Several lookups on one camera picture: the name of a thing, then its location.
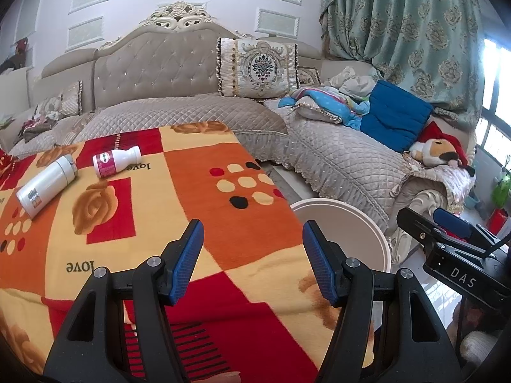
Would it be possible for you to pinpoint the small embroidered cushion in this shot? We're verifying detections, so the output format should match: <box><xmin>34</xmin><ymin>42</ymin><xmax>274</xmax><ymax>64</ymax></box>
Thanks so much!
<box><xmin>297</xmin><ymin>67</ymin><xmax>322</xmax><ymax>88</ymax></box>

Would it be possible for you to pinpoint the green plastic bag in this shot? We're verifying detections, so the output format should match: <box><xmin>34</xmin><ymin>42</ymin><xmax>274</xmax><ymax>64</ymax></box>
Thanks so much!
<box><xmin>491</xmin><ymin>177</ymin><xmax>511</xmax><ymax>208</ymax></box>

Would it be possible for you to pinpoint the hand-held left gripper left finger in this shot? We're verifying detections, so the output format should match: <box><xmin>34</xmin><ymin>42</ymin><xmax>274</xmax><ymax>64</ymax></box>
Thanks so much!
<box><xmin>43</xmin><ymin>219</ymin><xmax>205</xmax><ymax>383</ymax></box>

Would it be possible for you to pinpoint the grey tufted sofa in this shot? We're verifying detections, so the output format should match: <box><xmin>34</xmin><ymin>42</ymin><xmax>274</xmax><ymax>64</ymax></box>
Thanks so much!
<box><xmin>0</xmin><ymin>2</ymin><xmax>477</xmax><ymax>266</ymax></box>

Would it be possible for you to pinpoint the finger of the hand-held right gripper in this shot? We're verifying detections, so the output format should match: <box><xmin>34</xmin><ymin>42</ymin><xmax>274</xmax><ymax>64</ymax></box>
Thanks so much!
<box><xmin>396</xmin><ymin>207</ymin><xmax>448</xmax><ymax>250</ymax></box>
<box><xmin>433</xmin><ymin>208</ymin><xmax>474</xmax><ymax>240</ymax></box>

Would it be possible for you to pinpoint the window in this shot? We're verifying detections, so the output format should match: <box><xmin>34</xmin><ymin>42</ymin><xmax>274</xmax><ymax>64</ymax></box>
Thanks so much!
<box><xmin>477</xmin><ymin>38</ymin><xmax>511</xmax><ymax>164</ymax></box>

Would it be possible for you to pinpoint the floral beige cushion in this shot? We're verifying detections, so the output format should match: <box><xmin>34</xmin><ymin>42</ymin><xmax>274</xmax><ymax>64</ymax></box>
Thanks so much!
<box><xmin>34</xmin><ymin>80</ymin><xmax>84</xmax><ymax>118</ymax></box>

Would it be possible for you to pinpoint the white thermos bottle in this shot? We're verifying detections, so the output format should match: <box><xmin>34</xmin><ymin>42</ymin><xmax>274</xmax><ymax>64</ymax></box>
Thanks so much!
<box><xmin>16</xmin><ymin>154</ymin><xmax>78</xmax><ymax>219</ymax></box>

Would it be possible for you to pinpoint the large embroidered beige cushion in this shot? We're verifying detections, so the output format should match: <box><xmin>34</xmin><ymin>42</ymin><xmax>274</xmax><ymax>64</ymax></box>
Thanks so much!
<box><xmin>216</xmin><ymin>37</ymin><xmax>300</xmax><ymax>100</ymax></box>

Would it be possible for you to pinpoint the white cabinet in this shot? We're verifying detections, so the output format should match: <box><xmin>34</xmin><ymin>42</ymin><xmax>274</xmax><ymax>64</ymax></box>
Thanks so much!
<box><xmin>0</xmin><ymin>66</ymin><xmax>33</xmax><ymax>128</ymax></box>

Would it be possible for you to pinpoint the beige crumpled garment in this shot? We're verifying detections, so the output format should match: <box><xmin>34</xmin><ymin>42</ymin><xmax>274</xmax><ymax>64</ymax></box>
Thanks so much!
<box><xmin>329</xmin><ymin>66</ymin><xmax>380</xmax><ymax>98</ymax></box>

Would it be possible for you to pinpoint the orange red patterned blanket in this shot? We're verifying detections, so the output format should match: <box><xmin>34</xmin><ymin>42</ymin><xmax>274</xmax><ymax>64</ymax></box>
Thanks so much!
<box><xmin>0</xmin><ymin>121</ymin><xmax>376</xmax><ymax>383</ymax></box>

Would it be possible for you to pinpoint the green patterned curtain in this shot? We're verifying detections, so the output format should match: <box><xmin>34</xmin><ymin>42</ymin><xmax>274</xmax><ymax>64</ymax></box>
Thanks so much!
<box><xmin>319</xmin><ymin>0</ymin><xmax>485</xmax><ymax>132</ymax></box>

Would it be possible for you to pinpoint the colourful children's blanket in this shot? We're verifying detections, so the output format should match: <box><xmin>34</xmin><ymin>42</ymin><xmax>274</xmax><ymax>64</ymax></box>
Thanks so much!
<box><xmin>277</xmin><ymin>86</ymin><xmax>372</xmax><ymax>130</ymax></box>

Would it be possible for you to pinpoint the blue folded quilt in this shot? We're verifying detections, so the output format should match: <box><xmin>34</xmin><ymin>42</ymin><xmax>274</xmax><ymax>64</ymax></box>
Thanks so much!
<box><xmin>359</xmin><ymin>80</ymin><xmax>435</xmax><ymax>153</ymax></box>

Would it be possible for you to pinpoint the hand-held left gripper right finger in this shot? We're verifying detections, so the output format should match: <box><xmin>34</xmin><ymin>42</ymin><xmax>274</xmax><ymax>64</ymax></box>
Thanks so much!
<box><xmin>302</xmin><ymin>220</ymin><xmax>464</xmax><ymax>383</ymax></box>

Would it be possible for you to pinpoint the plush toy with red hat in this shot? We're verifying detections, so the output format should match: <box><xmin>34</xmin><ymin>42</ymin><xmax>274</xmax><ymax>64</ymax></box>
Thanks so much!
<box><xmin>408</xmin><ymin>122</ymin><xmax>477</xmax><ymax>176</ymax></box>

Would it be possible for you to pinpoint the white bottle with pink label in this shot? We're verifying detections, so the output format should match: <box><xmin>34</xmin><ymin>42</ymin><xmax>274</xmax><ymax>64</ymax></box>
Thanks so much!
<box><xmin>93</xmin><ymin>146</ymin><xmax>141</xmax><ymax>179</ymax></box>

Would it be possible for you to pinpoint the pile of dark clothes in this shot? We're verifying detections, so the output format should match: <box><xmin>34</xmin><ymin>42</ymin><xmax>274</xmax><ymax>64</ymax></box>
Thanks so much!
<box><xmin>18</xmin><ymin>114</ymin><xmax>60</xmax><ymax>136</ymax></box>

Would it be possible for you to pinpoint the round white bin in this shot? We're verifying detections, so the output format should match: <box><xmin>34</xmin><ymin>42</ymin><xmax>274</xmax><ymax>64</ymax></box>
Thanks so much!
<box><xmin>289</xmin><ymin>199</ymin><xmax>390</xmax><ymax>284</ymax></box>

